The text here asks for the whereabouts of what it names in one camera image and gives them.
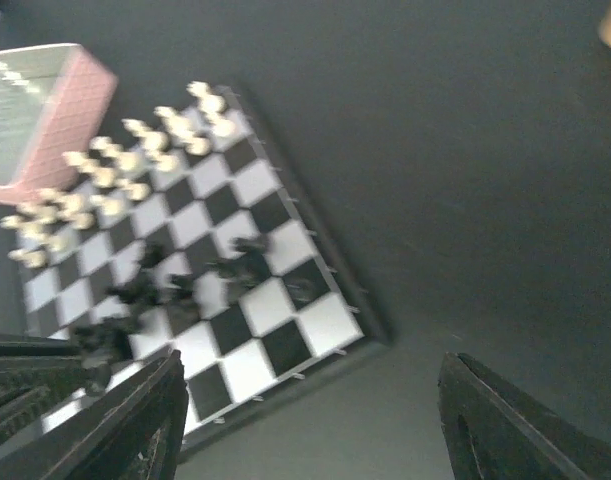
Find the black and white chessboard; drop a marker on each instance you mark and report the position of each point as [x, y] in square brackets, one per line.
[281, 311]

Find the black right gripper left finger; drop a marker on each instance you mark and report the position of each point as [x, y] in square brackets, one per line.
[134, 431]

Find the pink metal tin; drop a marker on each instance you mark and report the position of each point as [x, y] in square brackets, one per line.
[53, 99]

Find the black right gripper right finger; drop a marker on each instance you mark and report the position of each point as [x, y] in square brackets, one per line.
[494, 430]

